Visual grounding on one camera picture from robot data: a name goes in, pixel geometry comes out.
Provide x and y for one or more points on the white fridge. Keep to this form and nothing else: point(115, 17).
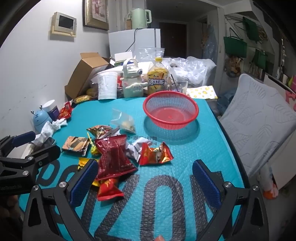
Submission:
point(143, 39)

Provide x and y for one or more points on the green tote bag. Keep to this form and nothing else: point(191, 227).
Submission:
point(260, 60)
point(234, 47)
point(251, 29)

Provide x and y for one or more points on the yellow label drink bottle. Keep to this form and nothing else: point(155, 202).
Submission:
point(157, 81)

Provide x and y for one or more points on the yellow lollipop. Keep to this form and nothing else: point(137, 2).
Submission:
point(93, 149)

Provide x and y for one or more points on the crumpled white tissue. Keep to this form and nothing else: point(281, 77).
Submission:
point(49, 128)

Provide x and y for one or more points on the yellow snack bag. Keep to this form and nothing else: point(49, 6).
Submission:
point(82, 99)

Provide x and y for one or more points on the small red snack packet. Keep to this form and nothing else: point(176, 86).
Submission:
point(107, 188)

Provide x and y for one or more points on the yellow snack packet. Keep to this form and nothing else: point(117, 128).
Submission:
point(82, 163)

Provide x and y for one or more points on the white paper towel roll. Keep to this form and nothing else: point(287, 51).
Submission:
point(106, 85)

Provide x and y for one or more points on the blue cloth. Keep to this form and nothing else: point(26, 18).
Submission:
point(227, 99)

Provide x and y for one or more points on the dark red snack packet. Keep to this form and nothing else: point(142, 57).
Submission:
point(113, 157)

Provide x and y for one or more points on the wall intercom panel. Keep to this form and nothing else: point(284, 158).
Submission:
point(66, 22)

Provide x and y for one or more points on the large clear zip bag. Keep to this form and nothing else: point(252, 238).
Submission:
point(151, 54)

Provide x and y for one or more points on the dark phone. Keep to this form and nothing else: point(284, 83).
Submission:
point(45, 144)

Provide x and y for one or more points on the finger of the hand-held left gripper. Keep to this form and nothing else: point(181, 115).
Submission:
point(23, 138)
point(46, 153)

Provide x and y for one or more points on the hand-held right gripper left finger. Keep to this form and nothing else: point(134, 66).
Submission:
point(84, 183)

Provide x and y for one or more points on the clear zip bag of nuts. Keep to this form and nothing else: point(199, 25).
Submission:
point(126, 124)

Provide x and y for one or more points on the clear glass cup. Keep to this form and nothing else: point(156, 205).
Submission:
point(181, 84)

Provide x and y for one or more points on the red plastic mesh basket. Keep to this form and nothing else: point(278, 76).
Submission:
point(171, 115)

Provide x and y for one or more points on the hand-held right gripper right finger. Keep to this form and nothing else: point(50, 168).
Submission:
point(207, 185)

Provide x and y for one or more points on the cream character water bottle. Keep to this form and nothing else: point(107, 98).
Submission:
point(131, 85)

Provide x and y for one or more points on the small blue humidifier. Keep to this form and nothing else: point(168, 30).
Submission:
point(40, 119)

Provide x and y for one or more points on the green electric kettle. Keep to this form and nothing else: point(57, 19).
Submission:
point(138, 18)

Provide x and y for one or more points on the teal bubble mat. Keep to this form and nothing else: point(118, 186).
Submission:
point(185, 143)

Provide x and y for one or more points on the crumpled white wrapper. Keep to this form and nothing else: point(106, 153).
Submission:
point(135, 148)

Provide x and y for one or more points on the yellow smiley paper bag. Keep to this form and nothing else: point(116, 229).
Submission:
point(201, 91)

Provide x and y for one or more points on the white tissue box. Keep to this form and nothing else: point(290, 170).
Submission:
point(123, 58)

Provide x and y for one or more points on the pile of clear plastic bags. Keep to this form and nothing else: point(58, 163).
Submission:
point(196, 67)

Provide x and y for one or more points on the hanging mesh bag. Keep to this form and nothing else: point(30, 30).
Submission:
point(232, 66)

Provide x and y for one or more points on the red and gold snack packet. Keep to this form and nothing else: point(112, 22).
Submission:
point(155, 155)

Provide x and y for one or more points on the purple jar white lid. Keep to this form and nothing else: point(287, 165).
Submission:
point(54, 112)

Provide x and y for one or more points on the grey quilted cushion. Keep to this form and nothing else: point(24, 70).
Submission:
point(254, 115)

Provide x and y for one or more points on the gold framed picture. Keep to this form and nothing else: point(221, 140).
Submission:
point(96, 14)

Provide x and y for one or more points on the brown striped snack packet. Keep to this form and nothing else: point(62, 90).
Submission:
point(74, 143)

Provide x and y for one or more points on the open cardboard box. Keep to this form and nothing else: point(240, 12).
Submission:
point(78, 76)

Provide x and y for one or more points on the dark multicolour snack packet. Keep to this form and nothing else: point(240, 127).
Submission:
point(100, 131)

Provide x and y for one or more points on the dark wooden door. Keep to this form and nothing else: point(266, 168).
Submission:
point(172, 39)

